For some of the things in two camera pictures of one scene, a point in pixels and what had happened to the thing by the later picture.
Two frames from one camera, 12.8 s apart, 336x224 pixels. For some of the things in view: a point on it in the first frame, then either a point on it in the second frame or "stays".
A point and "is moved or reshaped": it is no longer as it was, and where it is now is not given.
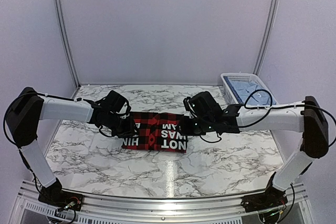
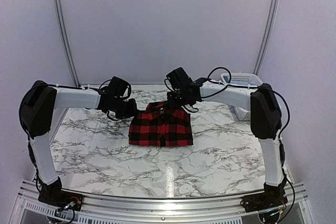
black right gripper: x=185 y=130 to x=169 y=95
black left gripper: x=128 y=131 to x=133 y=110
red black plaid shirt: x=156 y=131 is moved or reshaped
